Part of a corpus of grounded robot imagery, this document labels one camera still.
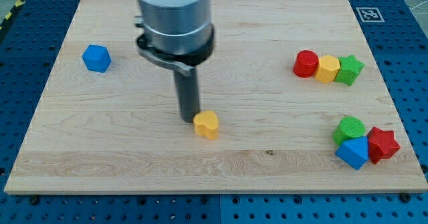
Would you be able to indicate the blue hexagon block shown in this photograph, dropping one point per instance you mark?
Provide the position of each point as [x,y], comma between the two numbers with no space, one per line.
[96,58]

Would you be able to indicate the green cylinder block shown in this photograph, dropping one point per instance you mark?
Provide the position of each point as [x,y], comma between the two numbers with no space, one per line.
[348,128]

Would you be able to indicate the red star block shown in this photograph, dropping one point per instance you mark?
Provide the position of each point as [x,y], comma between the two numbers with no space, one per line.
[381,144]

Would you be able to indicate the white fiducial marker tag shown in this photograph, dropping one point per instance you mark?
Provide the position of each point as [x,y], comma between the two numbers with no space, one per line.
[370,15]

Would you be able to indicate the wooden board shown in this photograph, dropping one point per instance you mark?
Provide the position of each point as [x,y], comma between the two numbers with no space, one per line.
[120,132]

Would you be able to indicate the green star block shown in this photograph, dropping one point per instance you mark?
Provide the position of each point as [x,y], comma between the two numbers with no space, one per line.
[350,68]

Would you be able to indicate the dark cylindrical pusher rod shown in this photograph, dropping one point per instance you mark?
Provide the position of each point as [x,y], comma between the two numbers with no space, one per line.
[188,94]

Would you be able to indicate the yellow hexagon block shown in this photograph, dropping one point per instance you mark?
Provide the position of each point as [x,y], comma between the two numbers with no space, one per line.
[327,69]

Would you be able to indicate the blue triangle block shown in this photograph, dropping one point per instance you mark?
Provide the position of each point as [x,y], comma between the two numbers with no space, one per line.
[354,152]

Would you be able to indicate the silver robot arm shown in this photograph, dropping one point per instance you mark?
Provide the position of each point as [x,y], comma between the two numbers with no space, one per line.
[178,35]

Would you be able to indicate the red cylinder block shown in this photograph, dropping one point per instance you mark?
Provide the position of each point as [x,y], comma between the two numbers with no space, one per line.
[305,64]

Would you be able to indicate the yellow heart block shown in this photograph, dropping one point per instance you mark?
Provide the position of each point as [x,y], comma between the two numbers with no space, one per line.
[206,123]

